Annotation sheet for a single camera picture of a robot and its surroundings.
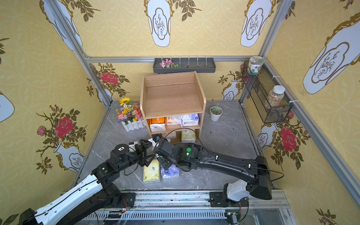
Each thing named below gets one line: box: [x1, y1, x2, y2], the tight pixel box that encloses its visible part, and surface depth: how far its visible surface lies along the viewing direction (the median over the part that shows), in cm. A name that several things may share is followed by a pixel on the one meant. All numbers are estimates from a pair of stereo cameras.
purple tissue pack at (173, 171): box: [160, 165, 180, 179], surface depth 81 cm
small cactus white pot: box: [209, 105, 223, 122], surface depth 105 cm
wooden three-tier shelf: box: [139, 71, 207, 143], surface depth 83 cm
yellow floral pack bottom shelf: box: [181, 128, 196, 143], surface depth 94 cm
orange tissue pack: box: [149, 117, 167, 132], surface depth 80 cm
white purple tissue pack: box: [180, 113, 200, 127], surface depth 83 cm
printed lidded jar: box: [248, 55, 265, 75], surface depth 87 cm
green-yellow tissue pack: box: [142, 158, 160, 182], surface depth 80 cm
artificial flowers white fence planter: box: [115, 97, 146, 132], surface depth 96 cm
